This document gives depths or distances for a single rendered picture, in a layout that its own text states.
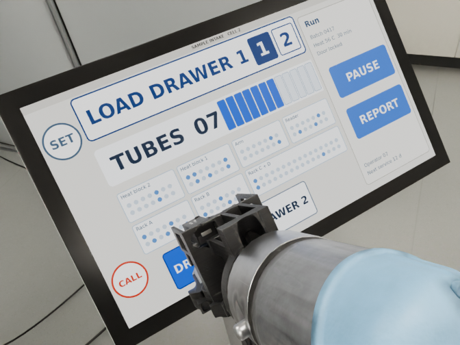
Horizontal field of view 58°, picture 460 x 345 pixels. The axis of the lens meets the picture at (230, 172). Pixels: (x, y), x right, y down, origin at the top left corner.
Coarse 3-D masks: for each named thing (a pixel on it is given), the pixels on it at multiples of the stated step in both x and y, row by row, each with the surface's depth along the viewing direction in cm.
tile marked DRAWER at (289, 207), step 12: (288, 192) 53; (300, 192) 54; (264, 204) 52; (276, 204) 53; (288, 204) 53; (300, 204) 54; (312, 204) 54; (276, 216) 52; (288, 216) 53; (300, 216) 53; (288, 228) 53
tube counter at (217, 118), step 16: (304, 64) 55; (272, 80) 53; (288, 80) 54; (304, 80) 54; (224, 96) 51; (240, 96) 52; (256, 96) 52; (272, 96) 53; (288, 96) 54; (304, 96) 54; (192, 112) 50; (208, 112) 50; (224, 112) 51; (240, 112) 52; (256, 112) 52; (272, 112) 53; (192, 128) 50; (208, 128) 50; (224, 128) 51
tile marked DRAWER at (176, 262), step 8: (176, 248) 49; (168, 256) 48; (176, 256) 49; (184, 256) 49; (168, 264) 48; (176, 264) 49; (184, 264) 49; (176, 272) 48; (184, 272) 49; (176, 280) 48; (184, 280) 49; (192, 280) 49
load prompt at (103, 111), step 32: (256, 32) 53; (288, 32) 54; (192, 64) 50; (224, 64) 51; (256, 64) 52; (96, 96) 47; (128, 96) 48; (160, 96) 49; (192, 96) 50; (96, 128) 46
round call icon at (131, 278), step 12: (120, 264) 47; (132, 264) 47; (144, 264) 47; (108, 276) 46; (120, 276) 47; (132, 276) 47; (144, 276) 47; (120, 288) 47; (132, 288) 47; (144, 288) 47; (120, 300) 47
